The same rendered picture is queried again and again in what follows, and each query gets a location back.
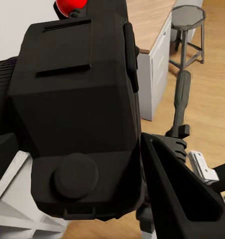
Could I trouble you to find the digital camera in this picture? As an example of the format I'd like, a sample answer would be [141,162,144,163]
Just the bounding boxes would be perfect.
[0,0,146,222]

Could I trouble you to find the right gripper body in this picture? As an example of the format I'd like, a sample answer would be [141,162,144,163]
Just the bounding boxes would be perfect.
[206,163,225,203]

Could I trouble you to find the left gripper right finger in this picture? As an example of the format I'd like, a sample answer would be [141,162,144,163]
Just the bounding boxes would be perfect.
[140,132,225,239]

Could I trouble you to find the camera tripod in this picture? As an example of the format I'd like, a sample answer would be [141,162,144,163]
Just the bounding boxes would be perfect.
[134,70,225,239]

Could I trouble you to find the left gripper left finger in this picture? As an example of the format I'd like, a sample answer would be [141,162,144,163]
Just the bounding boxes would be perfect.
[0,132,19,180]

